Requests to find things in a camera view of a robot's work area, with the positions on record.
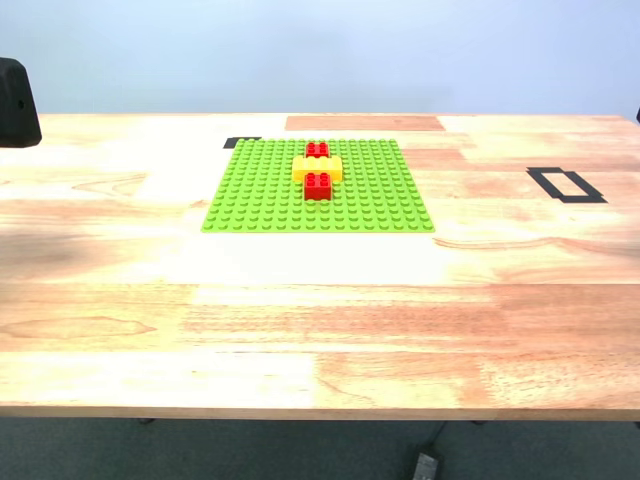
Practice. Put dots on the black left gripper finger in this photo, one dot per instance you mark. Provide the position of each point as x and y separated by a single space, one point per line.
15 110

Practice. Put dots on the yellow two-by-four toy brick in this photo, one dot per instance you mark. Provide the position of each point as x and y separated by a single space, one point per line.
315 165

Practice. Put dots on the green studded baseplate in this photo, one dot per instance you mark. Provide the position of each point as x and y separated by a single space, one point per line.
260 200

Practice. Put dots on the red two-by-two toy brick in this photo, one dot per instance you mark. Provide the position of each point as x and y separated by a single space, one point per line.
318 189
317 149

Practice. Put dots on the black tape rectangle outline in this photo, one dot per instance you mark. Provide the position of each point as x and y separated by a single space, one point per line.
542 182

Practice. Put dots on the black tape corner strip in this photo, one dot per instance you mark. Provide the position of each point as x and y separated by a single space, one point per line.
231 143

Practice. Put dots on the grey power adapter block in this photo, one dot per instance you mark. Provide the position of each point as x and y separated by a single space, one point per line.
425 465

